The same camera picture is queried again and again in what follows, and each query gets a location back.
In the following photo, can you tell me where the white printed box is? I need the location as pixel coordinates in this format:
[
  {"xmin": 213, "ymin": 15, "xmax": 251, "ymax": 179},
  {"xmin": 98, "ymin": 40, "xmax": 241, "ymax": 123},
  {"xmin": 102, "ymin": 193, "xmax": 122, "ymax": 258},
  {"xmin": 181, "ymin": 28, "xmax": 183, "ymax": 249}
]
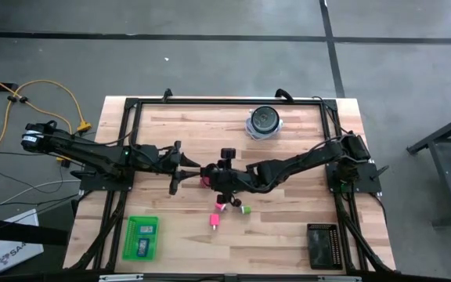
[{"xmin": 0, "ymin": 208, "xmax": 45, "ymax": 275}]

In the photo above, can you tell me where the blue card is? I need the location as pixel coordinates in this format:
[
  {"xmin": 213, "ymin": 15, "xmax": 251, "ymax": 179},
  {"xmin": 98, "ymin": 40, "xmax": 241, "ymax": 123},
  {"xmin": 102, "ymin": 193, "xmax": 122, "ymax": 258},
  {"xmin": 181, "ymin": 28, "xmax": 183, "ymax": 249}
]
[{"xmin": 136, "ymin": 238, "xmax": 150, "ymax": 259}]

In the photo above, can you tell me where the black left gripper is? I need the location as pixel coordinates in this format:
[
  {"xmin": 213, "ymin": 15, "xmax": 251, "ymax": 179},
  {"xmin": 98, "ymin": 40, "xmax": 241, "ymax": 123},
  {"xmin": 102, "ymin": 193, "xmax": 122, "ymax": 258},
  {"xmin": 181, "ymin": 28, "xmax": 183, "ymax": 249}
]
[{"xmin": 157, "ymin": 139, "xmax": 202, "ymax": 196}]

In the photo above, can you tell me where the white floor cable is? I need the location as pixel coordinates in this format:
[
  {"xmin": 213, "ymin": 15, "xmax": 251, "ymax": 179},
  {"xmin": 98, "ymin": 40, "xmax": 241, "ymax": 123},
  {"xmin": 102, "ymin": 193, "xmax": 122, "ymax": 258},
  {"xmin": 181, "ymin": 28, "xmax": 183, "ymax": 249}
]
[{"xmin": 0, "ymin": 179, "xmax": 81, "ymax": 217}]

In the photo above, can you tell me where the green plastic basket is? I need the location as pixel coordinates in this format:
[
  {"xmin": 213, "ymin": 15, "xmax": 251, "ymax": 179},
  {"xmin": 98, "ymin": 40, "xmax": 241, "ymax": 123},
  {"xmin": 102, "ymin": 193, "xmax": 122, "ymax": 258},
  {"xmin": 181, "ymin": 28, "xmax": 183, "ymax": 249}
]
[{"xmin": 121, "ymin": 215, "xmax": 160, "ymax": 262}]

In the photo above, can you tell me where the black metal desk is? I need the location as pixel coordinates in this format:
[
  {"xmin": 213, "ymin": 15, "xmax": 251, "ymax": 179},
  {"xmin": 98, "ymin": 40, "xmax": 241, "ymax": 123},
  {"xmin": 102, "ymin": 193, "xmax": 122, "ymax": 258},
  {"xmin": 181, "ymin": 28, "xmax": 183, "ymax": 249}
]
[{"xmin": 406, "ymin": 106, "xmax": 451, "ymax": 228}]

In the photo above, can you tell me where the black metal table frame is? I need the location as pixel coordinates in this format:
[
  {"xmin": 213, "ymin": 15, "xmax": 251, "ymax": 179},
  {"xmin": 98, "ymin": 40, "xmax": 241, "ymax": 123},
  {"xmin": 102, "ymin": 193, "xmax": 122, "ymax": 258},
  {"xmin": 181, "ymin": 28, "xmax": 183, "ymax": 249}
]
[{"xmin": 63, "ymin": 88, "xmax": 398, "ymax": 275}]

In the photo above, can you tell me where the yellow extension cord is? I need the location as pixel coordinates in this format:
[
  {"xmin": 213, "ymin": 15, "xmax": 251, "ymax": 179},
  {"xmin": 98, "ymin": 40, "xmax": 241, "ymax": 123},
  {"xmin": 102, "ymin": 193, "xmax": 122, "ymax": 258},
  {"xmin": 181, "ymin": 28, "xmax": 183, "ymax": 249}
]
[
  {"xmin": 13, "ymin": 79, "xmax": 92, "ymax": 133},
  {"xmin": 0, "ymin": 68, "xmax": 74, "ymax": 181}
]

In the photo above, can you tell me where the black plastic tray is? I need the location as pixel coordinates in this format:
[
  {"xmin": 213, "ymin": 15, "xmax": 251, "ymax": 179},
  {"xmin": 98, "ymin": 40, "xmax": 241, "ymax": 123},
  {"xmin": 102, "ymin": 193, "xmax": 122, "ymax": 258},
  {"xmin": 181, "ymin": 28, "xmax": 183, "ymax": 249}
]
[{"xmin": 306, "ymin": 222, "xmax": 344, "ymax": 271}]

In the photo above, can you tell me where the black rail with silver brackets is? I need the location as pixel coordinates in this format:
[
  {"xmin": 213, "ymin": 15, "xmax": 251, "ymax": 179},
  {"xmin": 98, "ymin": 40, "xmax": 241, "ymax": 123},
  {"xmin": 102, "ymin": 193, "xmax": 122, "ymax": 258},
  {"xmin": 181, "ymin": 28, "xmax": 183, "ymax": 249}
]
[{"xmin": 0, "ymin": 269, "xmax": 451, "ymax": 282}]

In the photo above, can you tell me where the white crumpled wrapper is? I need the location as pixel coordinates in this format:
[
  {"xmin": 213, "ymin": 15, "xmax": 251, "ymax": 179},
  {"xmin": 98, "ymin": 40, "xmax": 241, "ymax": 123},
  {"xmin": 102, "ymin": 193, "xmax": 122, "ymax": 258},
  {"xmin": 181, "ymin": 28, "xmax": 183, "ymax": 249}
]
[{"xmin": 244, "ymin": 116, "xmax": 284, "ymax": 141}]

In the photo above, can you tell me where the black slanted bar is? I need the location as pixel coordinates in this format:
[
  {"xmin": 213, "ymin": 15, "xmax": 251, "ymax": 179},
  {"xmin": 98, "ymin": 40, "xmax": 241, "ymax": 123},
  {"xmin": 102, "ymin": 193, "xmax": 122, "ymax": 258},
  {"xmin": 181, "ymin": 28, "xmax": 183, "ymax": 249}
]
[{"xmin": 0, "ymin": 215, "xmax": 70, "ymax": 248}]

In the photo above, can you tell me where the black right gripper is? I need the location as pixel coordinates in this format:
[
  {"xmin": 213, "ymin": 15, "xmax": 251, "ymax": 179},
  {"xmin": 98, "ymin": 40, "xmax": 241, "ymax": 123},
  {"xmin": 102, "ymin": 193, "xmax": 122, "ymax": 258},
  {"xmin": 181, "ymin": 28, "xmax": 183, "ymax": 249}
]
[{"xmin": 204, "ymin": 146, "xmax": 250, "ymax": 204}]

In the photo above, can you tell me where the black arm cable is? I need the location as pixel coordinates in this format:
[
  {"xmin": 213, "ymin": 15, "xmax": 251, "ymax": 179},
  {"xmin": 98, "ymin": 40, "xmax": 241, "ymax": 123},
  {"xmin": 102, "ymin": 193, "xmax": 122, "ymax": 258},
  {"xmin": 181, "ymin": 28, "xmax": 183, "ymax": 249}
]
[{"xmin": 311, "ymin": 96, "xmax": 344, "ymax": 138}]

